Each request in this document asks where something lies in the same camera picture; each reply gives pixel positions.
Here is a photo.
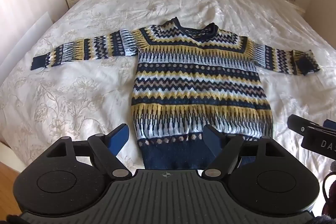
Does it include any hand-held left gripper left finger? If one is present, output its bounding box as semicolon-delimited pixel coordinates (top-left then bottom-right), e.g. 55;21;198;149
49;123;133;179

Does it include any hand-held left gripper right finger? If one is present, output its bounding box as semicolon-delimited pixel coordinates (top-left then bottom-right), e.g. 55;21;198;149
202;124;281;179

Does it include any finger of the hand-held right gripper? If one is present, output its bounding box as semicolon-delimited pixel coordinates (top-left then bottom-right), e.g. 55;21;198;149
323;119;336;131
287;114;324;136

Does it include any patterned knit sweater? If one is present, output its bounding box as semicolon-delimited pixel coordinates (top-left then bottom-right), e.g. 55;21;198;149
31;17;321;170

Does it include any bed with floral duvet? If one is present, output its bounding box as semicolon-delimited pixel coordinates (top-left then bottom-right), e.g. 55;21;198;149
0;0;336;182

